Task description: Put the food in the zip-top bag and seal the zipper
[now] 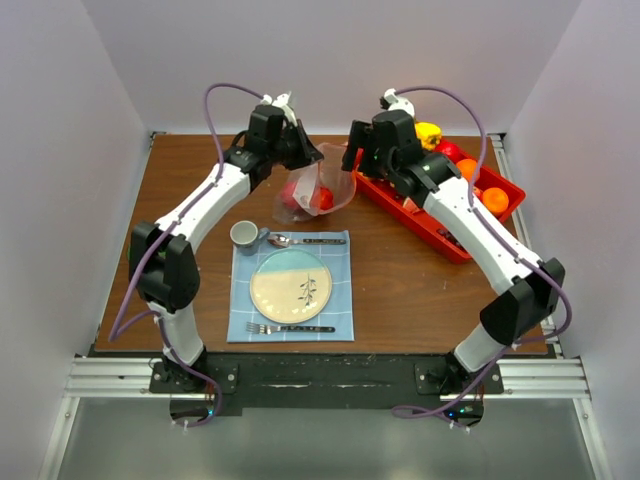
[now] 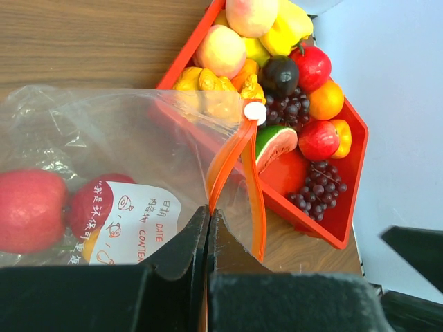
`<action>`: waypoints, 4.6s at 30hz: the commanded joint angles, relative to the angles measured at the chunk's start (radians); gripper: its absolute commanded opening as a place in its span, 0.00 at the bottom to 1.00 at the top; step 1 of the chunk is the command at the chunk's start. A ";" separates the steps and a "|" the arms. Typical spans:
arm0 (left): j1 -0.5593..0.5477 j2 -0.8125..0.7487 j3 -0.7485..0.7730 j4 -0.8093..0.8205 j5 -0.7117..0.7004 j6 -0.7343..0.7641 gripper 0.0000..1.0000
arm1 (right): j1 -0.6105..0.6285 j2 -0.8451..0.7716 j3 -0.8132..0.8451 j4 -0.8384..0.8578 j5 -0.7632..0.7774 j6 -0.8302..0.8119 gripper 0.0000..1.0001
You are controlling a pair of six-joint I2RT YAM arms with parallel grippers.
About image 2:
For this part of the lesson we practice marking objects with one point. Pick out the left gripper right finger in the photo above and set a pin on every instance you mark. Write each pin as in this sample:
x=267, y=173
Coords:
x=243, y=295

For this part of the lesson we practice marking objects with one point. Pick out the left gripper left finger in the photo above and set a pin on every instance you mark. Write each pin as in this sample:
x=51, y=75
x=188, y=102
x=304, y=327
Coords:
x=163, y=292

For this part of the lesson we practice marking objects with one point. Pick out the red apple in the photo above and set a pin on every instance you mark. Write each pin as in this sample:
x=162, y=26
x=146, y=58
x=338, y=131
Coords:
x=314, y=67
x=90, y=206
x=32, y=202

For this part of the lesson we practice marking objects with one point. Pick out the clear zip top bag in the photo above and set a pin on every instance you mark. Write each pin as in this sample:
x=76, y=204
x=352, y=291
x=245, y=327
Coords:
x=179, y=158

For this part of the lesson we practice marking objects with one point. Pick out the red fruit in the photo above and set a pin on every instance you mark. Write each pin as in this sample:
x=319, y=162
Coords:
x=319, y=140

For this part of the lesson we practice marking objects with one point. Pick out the orange fruit back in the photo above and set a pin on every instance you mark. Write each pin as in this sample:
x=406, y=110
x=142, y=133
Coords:
x=327, y=101

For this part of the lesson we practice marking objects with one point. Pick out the orange fruit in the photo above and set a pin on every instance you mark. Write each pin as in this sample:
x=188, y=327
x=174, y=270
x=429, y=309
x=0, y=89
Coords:
x=327, y=101
x=345, y=138

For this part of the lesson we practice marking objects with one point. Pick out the dark plum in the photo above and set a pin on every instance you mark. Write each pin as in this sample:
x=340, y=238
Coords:
x=279, y=75

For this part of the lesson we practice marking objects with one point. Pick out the red apple back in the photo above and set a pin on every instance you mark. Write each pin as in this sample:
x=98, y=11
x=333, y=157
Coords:
x=314, y=67

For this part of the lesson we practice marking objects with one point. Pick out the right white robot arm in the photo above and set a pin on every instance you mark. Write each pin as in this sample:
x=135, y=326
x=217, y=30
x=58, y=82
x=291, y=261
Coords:
x=421, y=249

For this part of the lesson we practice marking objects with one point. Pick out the red plastic fruit tray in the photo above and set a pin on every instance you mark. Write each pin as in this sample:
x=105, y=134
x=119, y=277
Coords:
x=336, y=226

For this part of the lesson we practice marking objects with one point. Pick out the lower purple grape bunch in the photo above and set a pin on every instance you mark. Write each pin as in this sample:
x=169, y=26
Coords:
x=320, y=190

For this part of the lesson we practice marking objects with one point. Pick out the purple grape bunch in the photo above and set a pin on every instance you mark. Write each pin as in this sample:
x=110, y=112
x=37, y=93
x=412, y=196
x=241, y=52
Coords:
x=290, y=111
x=320, y=190

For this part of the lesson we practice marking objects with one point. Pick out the watermelon slice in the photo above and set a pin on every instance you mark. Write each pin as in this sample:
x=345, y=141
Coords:
x=271, y=143

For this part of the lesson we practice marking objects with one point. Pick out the orange fruit right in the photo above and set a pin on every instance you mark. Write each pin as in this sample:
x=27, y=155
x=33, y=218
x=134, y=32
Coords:
x=345, y=138

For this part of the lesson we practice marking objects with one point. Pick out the upper purple grape bunch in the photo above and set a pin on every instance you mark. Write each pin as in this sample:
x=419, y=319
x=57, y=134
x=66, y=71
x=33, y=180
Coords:
x=290, y=111

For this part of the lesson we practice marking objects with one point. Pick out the yellow bell pepper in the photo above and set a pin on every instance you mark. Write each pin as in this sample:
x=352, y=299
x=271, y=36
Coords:
x=291, y=26

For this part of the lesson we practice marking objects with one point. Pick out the peach at tray back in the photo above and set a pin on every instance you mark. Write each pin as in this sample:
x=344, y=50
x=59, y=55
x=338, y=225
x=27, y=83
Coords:
x=251, y=18

